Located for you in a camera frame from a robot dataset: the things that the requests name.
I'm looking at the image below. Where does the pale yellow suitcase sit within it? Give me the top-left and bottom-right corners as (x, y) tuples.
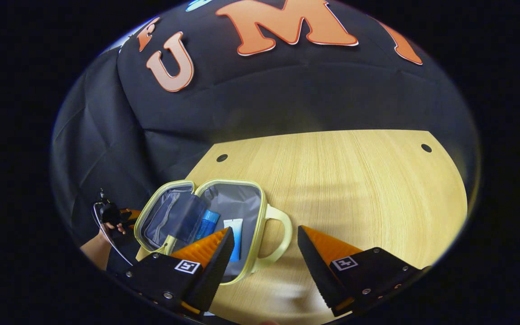
(134, 179), (293, 286)

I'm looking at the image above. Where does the clear blue bottle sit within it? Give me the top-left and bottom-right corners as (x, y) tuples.
(195, 210), (221, 240)

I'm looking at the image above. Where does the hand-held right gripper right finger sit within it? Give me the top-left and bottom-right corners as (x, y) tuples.
(297, 225), (430, 316)

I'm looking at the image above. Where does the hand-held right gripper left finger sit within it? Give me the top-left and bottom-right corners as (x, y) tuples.
(125, 227), (236, 316)

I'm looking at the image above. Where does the white tube with blue cap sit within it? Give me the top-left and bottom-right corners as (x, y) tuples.
(223, 218), (244, 263)

